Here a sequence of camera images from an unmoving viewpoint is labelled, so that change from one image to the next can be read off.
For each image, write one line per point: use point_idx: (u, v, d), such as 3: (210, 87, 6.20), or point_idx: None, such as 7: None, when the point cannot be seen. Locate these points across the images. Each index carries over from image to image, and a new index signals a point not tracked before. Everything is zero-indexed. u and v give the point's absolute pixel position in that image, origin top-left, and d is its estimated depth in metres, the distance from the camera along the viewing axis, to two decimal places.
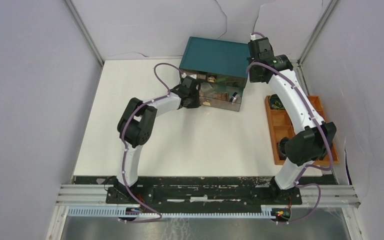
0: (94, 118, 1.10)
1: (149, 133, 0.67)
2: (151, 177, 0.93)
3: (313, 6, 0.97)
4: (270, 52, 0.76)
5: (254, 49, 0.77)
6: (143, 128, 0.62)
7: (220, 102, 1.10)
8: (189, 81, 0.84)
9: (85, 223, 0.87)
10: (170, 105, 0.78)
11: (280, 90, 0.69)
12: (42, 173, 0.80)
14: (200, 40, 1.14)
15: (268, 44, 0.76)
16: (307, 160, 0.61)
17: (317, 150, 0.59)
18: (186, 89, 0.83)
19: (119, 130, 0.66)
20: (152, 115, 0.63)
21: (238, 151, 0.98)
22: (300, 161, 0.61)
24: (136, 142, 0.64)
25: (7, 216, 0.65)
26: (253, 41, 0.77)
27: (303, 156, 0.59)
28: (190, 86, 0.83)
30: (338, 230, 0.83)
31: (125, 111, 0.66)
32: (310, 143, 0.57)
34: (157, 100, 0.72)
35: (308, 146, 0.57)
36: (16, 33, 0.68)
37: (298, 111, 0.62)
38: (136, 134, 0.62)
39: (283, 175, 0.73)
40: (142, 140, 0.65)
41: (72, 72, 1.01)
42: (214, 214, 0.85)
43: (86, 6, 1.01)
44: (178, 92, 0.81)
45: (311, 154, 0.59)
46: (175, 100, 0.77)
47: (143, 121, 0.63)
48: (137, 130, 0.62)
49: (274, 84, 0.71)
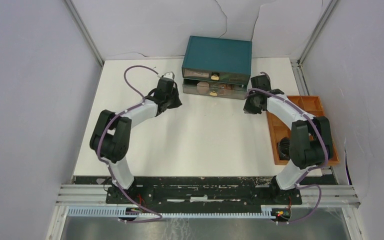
0: (94, 118, 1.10)
1: (126, 146, 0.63)
2: (152, 177, 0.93)
3: (313, 6, 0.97)
4: (268, 85, 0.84)
5: (254, 83, 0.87)
6: (118, 141, 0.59)
7: (225, 91, 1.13)
8: (163, 85, 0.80)
9: (85, 223, 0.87)
10: (147, 113, 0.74)
11: (276, 108, 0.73)
12: (42, 172, 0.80)
14: (200, 38, 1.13)
15: (266, 80, 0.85)
16: (312, 162, 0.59)
17: (316, 148, 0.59)
18: (163, 93, 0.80)
19: (92, 147, 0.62)
20: (126, 126, 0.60)
21: (238, 151, 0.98)
22: (305, 164, 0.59)
24: (115, 158, 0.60)
25: (7, 215, 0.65)
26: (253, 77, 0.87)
27: (306, 154, 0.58)
28: (165, 89, 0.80)
30: (338, 230, 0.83)
31: (96, 126, 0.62)
32: (305, 135, 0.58)
34: (131, 110, 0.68)
35: (306, 140, 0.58)
36: (17, 34, 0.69)
37: (290, 114, 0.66)
38: (111, 150, 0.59)
39: (285, 176, 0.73)
40: (121, 154, 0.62)
41: (72, 72, 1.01)
42: (214, 214, 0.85)
43: (86, 7, 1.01)
44: (154, 99, 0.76)
45: (313, 152, 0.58)
46: (151, 107, 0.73)
47: (117, 134, 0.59)
48: (111, 145, 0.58)
49: (270, 105, 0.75)
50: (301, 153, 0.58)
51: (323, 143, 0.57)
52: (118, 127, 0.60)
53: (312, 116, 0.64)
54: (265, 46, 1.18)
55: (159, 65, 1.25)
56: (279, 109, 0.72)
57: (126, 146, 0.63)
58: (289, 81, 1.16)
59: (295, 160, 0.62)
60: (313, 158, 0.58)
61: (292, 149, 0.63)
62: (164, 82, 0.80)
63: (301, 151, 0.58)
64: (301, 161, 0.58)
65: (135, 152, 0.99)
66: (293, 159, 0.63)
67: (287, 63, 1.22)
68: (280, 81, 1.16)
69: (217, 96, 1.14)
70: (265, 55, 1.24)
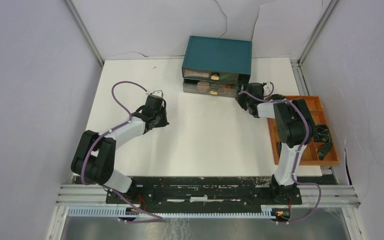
0: (94, 118, 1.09)
1: (110, 167, 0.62)
2: (152, 176, 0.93)
3: (313, 6, 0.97)
4: (261, 96, 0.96)
5: (251, 91, 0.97)
6: (101, 164, 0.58)
7: (226, 90, 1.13)
8: (152, 101, 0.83)
9: (85, 223, 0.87)
10: (132, 131, 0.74)
11: (264, 110, 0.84)
12: (43, 172, 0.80)
14: (200, 39, 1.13)
15: (260, 90, 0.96)
16: (299, 137, 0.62)
17: (300, 124, 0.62)
18: (151, 110, 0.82)
19: (73, 170, 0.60)
20: (110, 147, 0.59)
21: (238, 151, 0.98)
22: (292, 140, 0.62)
24: (98, 181, 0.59)
25: (7, 215, 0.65)
26: (251, 85, 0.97)
27: (291, 129, 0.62)
28: (154, 105, 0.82)
30: (338, 230, 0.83)
31: (78, 148, 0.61)
32: (285, 114, 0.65)
34: (116, 129, 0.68)
35: (286, 118, 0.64)
36: (17, 34, 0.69)
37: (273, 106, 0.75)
38: (95, 173, 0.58)
39: (281, 168, 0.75)
40: (105, 177, 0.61)
41: (72, 72, 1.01)
42: (214, 214, 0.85)
43: (86, 7, 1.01)
44: (141, 115, 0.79)
45: (297, 128, 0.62)
46: (137, 125, 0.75)
47: (101, 155, 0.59)
48: (95, 169, 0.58)
49: (260, 109, 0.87)
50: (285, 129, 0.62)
51: (304, 117, 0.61)
52: (102, 148, 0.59)
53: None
54: (265, 46, 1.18)
55: (159, 65, 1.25)
56: (265, 109, 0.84)
57: (110, 169, 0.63)
58: (289, 81, 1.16)
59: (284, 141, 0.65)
60: (298, 133, 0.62)
61: (280, 133, 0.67)
62: (153, 99, 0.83)
63: (285, 127, 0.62)
64: (287, 138, 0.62)
65: (135, 152, 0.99)
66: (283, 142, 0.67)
67: (287, 64, 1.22)
68: (281, 81, 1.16)
69: (218, 95, 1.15)
70: (265, 55, 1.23)
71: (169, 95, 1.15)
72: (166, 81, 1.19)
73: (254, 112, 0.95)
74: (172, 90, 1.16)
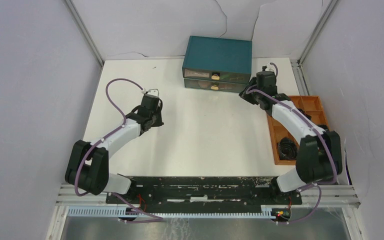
0: (94, 117, 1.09)
1: (105, 176, 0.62)
2: (151, 176, 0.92)
3: (313, 6, 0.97)
4: (274, 87, 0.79)
5: (260, 81, 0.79)
6: (94, 175, 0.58)
7: (227, 86, 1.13)
8: (148, 101, 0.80)
9: (86, 223, 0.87)
10: (126, 135, 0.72)
11: (281, 117, 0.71)
12: (43, 172, 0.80)
14: (200, 39, 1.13)
15: (274, 81, 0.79)
16: (319, 178, 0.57)
17: (325, 164, 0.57)
18: (147, 110, 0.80)
19: (68, 180, 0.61)
20: (102, 158, 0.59)
21: (239, 151, 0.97)
22: (312, 180, 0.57)
24: (92, 191, 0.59)
25: (7, 215, 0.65)
26: (261, 74, 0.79)
27: (314, 170, 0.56)
28: (149, 106, 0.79)
30: (337, 230, 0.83)
31: (70, 159, 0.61)
32: (314, 151, 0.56)
34: (108, 137, 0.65)
35: (314, 158, 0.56)
36: (17, 34, 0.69)
37: (298, 126, 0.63)
38: (89, 184, 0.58)
39: (287, 181, 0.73)
40: (100, 186, 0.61)
41: (72, 72, 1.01)
42: (214, 214, 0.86)
43: (86, 7, 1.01)
44: (137, 116, 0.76)
45: (322, 169, 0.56)
46: (132, 128, 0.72)
47: (93, 167, 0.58)
48: (88, 180, 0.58)
49: (277, 113, 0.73)
50: (309, 169, 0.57)
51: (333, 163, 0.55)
52: (94, 158, 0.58)
53: (322, 131, 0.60)
54: (265, 46, 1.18)
55: (159, 65, 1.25)
56: (284, 116, 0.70)
57: (105, 177, 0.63)
58: (289, 81, 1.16)
59: (301, 174, 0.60)
60: (321, 174, 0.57)
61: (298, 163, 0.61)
62: (149, 97, 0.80)
63: (309, 168, 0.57)
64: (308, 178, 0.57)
65: (135, 152, 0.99)
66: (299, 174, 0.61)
67: (287, 64, 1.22)
68: (280, 81, 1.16)
69: (219, 90, 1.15)
70: (265, 55, 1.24)
71: (169, 95, 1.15)
72: (166, 81, 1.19)
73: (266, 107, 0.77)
74: (172, 90, 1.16)
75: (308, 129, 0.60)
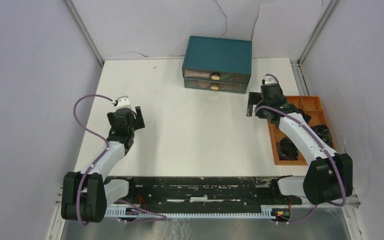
0: (94, 117, 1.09)
1: (103, 201, 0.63)
2: (151, 176, 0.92)
3: (313, 6, 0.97)
4: (280, 97, 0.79)
5: (266, 93, 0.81)
6: (94, 203, 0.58)
7: (227, 86, 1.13)
8: (121, 120, 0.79)
9: (86, 223, 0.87)
10: (114, 157, 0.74)
11: (289, 131, 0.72)
12: (42, 172, 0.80)
14: (200, 39, 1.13)
15: (279, 91, 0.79)
16: (327, 200, 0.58)
17: (334, 187, 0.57)
18: (124, 128, 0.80)
19: (65, 216, 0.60)
20: (98, 183, 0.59)
21: (239, 152, 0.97)
22: (320, 202, 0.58)
24: (94, 219, 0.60)
25: (7, 216, 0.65)
26: (266, 86, 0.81)
27: (323, 193, 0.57)
28: (124, 123, 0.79)
30: (338, 230, 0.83)
31: (64, 195, 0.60)
32: (325, 175, 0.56)
34: (97, 161, 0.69)
35: (324, 183, 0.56)
36: (17, 34, 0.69)
37: (308, 145, 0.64)
38: (89, 213, 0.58)
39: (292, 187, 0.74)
40: (101, 212, 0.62)
41: (72, 72, 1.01)
42: (214, 214, 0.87)
43: (86, 7, 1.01)
44: (118, 139, 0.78)
45: (330, 192, 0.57)
46: (116, 150, 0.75)
47: (90, 195, 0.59)
48: (89, 209, 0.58)
49: (284, 127, 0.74)
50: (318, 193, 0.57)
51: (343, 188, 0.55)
52: (89, 186, 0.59)
53: (333, 153, 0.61)
54: (265, 46, 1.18)
55: (159, 65, 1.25)
56: (292, 132, 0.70)
57: (104, 201, 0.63)
58: (289, 81, 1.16)
59: (309, 195, 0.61)
60: (330, 197, 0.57)
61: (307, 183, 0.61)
62: (121, 117, 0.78)
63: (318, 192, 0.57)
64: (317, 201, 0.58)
65: (134, 152, 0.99)
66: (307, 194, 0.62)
67: (287, 64, 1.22)
68: (281, 81, 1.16)
69: (218, 90, 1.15)
70: (265, 55, 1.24)
71: (170, 95, 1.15)
72: (166, 81, 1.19)
73: (274, 117, 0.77)
74: (172, 90, 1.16)
75: (319, 150, 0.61)
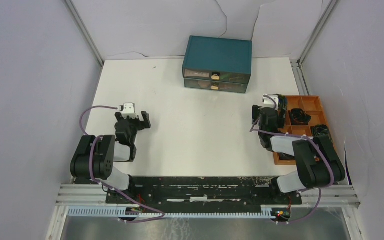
0: (94, 117, 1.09)
1: (111, 163, 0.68)
2: (151, 176, 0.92)
3: (313, 6, 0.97)
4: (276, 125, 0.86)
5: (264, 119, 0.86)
6: (105, 154, 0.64)
7: (227, 86, 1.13)
8: (121, 136, 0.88)
9: (86, 223, 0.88)
10: (123, 151, 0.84)
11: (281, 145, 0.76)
12: (42, 172, 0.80)
14: (200, 39, 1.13)
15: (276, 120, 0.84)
16: (322, 181, 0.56)
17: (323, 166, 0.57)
18: (126, 141, 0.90)
19: (72, 168, 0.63)
20: (111, 138, 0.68)
21: (238, 152, 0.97)
22: (314, 183, 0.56)
24: (103, 173, 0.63)
25: (7, 215, 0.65)
26: (264, 115, 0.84)
27: (312, 170, 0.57)
28: (125, 138, 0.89)
30: (338, 230, 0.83)
31: (78, 147, 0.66)
32: (304, 152, 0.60)
34: None
35: (309, 159, 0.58)
36: (16, 34, 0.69)
37: None
38: (100, 163, 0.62)
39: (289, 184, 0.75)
40: (108, 171, 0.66)
41: (72, 72, 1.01)
42: (214, 214, 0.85)
43: (85, 7, 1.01)
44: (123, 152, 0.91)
45: (321, 170, 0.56)
46: (124, 150, 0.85)
47: (103, 149, 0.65)
48: (99, 159, 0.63)
49: (278, 141, 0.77)
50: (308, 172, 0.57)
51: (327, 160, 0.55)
52: (104, 141, 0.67)
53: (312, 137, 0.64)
54: (265, 46, 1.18)
55: (159, 65, 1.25)
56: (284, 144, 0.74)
57: (112, 162, 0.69)
58: (289, 81, 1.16)
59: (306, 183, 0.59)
60: (324, 176, 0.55)
61: (300, 171, 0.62)
62: (120, 133, 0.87)
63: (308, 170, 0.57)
64: (312, 183, 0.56)
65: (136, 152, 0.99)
66: (306, 185, 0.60)
67: (287, 64, 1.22)
68: (281, 81, 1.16)
69: (218, 90, 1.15)
70: (265, 55, 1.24)
71: (170, 94, 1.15)
72: (166, 81, 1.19)
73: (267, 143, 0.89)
74: (172, 90, 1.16)
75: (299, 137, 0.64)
